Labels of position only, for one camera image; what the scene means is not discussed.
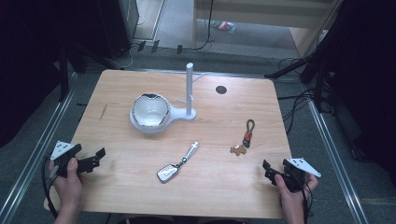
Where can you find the white bowl with dark rim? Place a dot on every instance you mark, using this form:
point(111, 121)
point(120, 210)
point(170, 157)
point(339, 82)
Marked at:
point(151, 110)

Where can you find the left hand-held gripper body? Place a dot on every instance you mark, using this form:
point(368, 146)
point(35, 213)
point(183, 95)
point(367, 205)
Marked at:
point(65, 155)

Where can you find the white key holder stand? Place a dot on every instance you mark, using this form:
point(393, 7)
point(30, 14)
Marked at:
point(189, 93)

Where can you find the black cabinet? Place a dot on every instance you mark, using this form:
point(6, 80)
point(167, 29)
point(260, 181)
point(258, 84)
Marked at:
point(116, 25)

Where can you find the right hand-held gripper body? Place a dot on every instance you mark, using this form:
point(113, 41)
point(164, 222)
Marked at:
point(295, 174)

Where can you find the colourful packet on floor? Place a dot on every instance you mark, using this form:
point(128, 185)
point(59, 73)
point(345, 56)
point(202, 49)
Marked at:
point(223, 26)

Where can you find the metal floor rail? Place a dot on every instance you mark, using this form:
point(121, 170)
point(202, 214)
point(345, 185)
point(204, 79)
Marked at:
point(339, 174)
point(34, 155)

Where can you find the light wooden shelf unit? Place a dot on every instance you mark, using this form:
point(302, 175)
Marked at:
point(264, 14)

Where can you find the black stand legs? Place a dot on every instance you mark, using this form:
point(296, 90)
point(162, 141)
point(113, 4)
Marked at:
point(292, 67)

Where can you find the round black table grommet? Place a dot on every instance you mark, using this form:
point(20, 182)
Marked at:
point(221, 90)

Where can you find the person's left hand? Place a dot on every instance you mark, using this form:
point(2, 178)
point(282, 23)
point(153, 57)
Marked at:
point(70, 189)

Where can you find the person's right hand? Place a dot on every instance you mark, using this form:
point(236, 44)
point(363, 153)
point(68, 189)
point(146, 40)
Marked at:
point(292, 200)

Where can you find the black upright post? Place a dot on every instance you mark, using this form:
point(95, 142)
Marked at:
point(63, 74)

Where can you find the silver car key with fob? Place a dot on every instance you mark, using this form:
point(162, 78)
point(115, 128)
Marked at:
point(169, 172)

